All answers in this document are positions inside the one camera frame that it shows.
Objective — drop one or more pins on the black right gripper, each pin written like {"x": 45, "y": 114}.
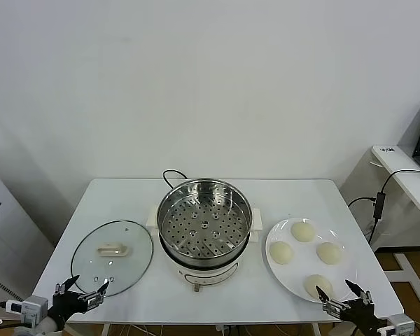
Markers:
{"x": 358, "y": 313}

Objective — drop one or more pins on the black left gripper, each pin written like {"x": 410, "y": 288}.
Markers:
{"x": 68, "y": 304}

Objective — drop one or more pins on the white steamed baozi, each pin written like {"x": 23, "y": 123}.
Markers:
{"x": 329, "y": 252}
{"x": 313, "y": 281}
{"x": 281, "y": 252}
{"x": 302, "y": 231}

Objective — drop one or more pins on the round glass pot lid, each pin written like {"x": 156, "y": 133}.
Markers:
{"x": 91, "y": 252}

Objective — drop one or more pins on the perforated steel steamer basket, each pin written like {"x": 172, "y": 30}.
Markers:
{"x": 203, "y": 224}

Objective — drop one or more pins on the white table leg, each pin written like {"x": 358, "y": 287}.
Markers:
{"x": 316, "y": 329}
{"x": 105, "y": 329}

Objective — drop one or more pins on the large white plate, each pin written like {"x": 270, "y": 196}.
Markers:
{"x": 301, "y": 269}

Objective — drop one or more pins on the white cabinet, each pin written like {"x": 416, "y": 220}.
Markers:
{"x": 7, "y": 227}

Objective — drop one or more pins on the white side desk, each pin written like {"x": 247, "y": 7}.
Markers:
{"x": 409, "y": 189}

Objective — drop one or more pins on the white electric cooker pot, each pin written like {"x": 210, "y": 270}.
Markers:
{"x": 210, "y": 271}

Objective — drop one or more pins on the small printed desk label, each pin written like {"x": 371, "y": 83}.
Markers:
{"x": 387, "y": 150}

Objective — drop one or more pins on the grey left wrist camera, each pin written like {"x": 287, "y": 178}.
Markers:
{"x": 31, "y": 308}

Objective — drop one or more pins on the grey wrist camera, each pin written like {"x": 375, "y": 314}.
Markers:
{"x": 400, "y": 323}
{"x": 31, "y": 308}

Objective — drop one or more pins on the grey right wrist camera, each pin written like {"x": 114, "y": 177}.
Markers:
{"x": 400, "y": 323}

